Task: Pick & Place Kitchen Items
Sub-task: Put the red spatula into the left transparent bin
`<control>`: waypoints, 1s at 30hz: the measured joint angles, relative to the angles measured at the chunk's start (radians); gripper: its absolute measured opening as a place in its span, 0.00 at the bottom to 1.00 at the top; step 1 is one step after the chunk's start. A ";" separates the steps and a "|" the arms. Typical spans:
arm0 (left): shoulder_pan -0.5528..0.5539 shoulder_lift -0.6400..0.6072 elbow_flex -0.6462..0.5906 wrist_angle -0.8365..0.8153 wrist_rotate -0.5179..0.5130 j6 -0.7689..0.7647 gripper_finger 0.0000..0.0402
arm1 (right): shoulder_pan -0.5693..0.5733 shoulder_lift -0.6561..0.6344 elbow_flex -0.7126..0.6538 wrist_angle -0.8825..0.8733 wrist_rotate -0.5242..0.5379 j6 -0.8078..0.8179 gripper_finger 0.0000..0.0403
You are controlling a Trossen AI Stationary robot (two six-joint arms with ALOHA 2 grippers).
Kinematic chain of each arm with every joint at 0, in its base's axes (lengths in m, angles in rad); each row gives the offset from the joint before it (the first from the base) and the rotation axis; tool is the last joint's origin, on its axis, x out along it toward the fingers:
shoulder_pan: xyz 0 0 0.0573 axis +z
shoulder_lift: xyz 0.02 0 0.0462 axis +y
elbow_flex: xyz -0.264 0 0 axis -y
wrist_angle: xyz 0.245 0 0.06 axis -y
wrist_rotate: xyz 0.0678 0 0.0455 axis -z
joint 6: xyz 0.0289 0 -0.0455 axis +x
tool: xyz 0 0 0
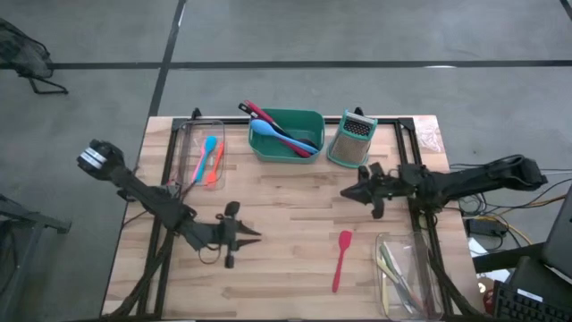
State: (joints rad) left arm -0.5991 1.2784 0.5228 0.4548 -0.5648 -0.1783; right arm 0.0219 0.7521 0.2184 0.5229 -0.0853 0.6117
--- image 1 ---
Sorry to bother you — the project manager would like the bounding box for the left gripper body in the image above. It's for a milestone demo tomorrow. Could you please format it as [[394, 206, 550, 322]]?
[[196, 200, 241, 269]]

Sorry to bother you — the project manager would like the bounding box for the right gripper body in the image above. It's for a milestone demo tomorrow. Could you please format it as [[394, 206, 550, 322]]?
[[359, 163, 419, 220]]

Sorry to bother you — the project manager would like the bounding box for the orange silicone spatula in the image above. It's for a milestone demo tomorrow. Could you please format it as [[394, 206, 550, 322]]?
[[204, 141, 226, 187]]

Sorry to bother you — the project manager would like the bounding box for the pink silicone spatula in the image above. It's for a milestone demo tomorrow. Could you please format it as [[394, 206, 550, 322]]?
[[190, 141, 207, 184]]

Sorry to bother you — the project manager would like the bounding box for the cyan silicone spatula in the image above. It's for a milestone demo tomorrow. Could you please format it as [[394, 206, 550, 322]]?
[[195, 135, 218, 183]]

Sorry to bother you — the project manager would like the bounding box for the cream handled knife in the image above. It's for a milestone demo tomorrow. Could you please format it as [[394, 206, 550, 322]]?
[[381, 276, 391, 316]]

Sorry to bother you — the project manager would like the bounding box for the light blue silicone spoon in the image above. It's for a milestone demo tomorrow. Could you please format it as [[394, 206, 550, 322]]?
[[249, 118, 320, 156]]

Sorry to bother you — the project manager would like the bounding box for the red handled knife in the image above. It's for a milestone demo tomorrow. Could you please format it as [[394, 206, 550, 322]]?
[[392, 267, 425, 313]]

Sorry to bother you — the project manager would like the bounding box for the black nylon spoon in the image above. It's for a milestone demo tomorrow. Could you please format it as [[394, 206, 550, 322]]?
[[238, 102, 319, 151]]

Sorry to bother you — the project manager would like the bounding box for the steel box grater teal trim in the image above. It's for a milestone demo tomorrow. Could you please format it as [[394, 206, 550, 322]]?
[[326, 109, 379, 170]]

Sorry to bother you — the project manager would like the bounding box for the red silicone spatula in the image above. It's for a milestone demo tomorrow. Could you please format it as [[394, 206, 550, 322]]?
[[331, 230, 354, 294]]

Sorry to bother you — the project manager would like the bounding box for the clear plastic bin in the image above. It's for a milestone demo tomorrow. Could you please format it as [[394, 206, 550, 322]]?
[[178, 118, 228, 191], [374, 231, 444, 322]]

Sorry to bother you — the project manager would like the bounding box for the teal plastic bin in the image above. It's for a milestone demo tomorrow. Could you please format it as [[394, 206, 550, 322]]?
[[248, 107, 326, 165]]

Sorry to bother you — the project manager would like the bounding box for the black power adapter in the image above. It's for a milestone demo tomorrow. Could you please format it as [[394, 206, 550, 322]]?
[[467, 217, 509, 238]]

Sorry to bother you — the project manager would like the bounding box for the white paper sheet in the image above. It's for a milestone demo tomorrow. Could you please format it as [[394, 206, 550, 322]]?
[[468, 236, 491, 258]]

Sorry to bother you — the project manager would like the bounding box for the black desk bar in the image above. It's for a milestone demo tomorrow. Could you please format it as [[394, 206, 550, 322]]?
[[471, 241, 547, 275]]

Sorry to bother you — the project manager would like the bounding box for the black keyboard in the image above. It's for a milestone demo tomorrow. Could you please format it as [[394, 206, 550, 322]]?
[[491, 279, 572, 322]]

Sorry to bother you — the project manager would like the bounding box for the dark grey laptop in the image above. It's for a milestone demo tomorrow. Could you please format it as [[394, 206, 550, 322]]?
[[540, 185, 572, 281]]

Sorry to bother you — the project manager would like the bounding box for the dark grey side table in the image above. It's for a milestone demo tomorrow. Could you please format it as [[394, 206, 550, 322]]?
[[0, 196, 73, 322]]

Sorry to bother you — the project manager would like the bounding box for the black mesh chair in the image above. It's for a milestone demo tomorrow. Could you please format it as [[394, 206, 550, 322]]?
[[0, 17, 71, 96]]

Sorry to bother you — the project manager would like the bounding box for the black metal table frame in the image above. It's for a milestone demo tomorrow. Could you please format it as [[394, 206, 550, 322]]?
[[133, 106, 452, 321]]

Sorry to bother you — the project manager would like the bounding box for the black cable bundle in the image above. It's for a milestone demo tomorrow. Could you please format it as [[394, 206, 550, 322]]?
[[426, 248, 486, 319], [105, 209, 178, 319]]

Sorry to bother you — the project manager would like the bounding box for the yellow cable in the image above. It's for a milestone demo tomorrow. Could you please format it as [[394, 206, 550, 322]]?
[[486, 192, 568, 246]]

